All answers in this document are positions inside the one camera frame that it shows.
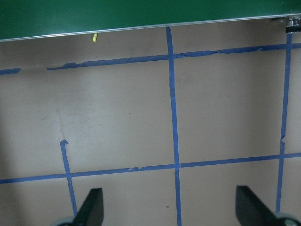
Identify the green conveyor belt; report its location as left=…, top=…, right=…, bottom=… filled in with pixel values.
left=0, top=0, right=301, bottom=42

